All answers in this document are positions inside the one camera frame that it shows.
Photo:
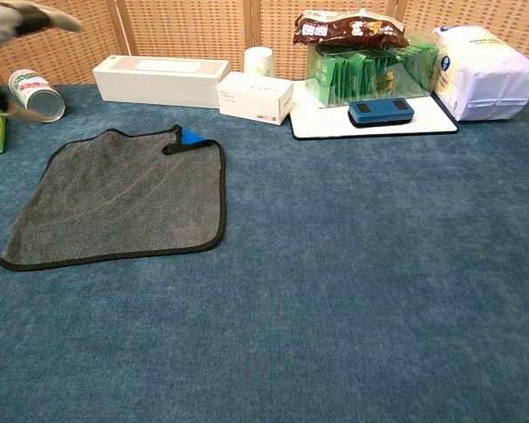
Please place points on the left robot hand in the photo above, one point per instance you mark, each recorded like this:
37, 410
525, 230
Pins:
9, 13

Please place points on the grey and blue cloth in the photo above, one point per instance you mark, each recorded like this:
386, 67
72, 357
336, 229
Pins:
114, 198

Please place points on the white green tin can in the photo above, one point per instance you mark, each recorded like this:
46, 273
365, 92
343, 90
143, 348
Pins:
37, 94

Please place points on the long white cardboard box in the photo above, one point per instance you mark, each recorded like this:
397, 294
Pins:
158, 83

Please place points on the woven rattan screen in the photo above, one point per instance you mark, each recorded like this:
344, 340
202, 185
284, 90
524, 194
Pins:
194, 26

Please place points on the white paper cup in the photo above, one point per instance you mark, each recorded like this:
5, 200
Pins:
259, 61

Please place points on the small white cardboard box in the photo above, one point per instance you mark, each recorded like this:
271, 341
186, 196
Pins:
251, 99

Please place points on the small white whiteboard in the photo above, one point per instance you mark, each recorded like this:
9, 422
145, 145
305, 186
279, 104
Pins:
322, 121

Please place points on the brown snack bag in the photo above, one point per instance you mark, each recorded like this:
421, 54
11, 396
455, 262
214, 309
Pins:
348, 28

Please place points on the clear box of green sachets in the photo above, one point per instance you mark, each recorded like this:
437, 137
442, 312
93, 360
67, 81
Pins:
361, 75

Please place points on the blue whiteboard eraser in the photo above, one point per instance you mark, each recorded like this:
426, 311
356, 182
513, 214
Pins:
381, 112

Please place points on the blue table cloth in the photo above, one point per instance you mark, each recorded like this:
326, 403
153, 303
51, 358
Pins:
335, 264

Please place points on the white tissue pack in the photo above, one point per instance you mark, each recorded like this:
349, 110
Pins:
485, 75

